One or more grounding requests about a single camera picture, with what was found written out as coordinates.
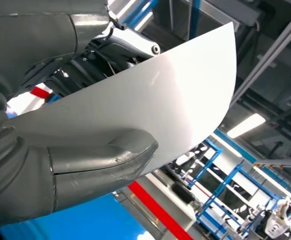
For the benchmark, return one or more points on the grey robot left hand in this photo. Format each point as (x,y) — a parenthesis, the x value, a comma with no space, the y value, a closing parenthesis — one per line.
(35,39)

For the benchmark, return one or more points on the blue storage rack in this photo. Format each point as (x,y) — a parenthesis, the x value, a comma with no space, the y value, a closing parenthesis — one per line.
(219,191)

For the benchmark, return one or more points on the white grey machine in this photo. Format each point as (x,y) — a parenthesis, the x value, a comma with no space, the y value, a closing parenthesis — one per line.
(275,225)

